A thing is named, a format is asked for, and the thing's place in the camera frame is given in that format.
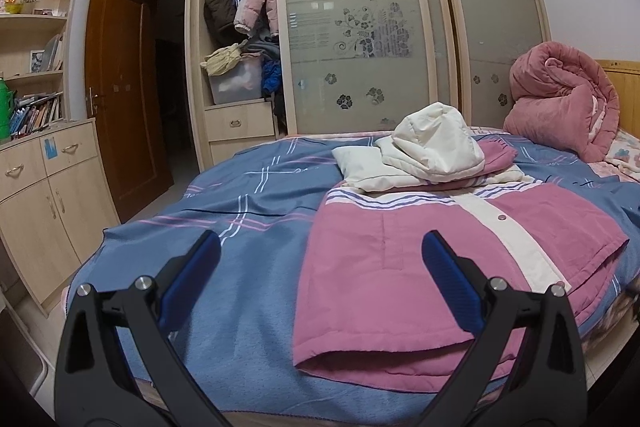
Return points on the beige shelf cabinet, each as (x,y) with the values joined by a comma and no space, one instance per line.
(50,217)

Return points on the clear plastic storage box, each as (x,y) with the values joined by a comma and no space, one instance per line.
(235,84)

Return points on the wooden headboard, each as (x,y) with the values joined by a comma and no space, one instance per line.
(627,92)

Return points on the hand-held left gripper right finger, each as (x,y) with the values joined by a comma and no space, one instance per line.
(452,279)

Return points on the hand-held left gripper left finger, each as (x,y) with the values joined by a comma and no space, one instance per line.
(192,277)

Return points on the yellow bowl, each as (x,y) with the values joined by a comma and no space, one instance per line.
(14,8)

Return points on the brown wooden door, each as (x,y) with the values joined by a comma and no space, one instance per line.
(125,107)

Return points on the beige wardrobe drawer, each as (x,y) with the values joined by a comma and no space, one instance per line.
(240,122)

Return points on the small picture frame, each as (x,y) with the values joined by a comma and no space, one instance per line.
(37,61)

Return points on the pale yellow cloth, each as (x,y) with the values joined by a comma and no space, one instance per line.
(222,59)

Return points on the pink rolled quilt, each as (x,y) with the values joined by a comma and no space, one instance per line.
(550,97)

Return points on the row of books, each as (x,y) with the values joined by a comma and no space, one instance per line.
(37,112)

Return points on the floral bed sheet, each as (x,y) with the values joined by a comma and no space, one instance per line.
(622,152)

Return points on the dark brown hanging jacket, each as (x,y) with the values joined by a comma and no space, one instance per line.
(220,2)

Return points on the pink and cream hooded jacket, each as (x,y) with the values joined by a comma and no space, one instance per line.
(400,257)

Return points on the blue sticker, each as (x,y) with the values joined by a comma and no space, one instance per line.
(50,149)

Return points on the blue plaid blanket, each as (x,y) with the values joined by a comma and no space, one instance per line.
(225,197)

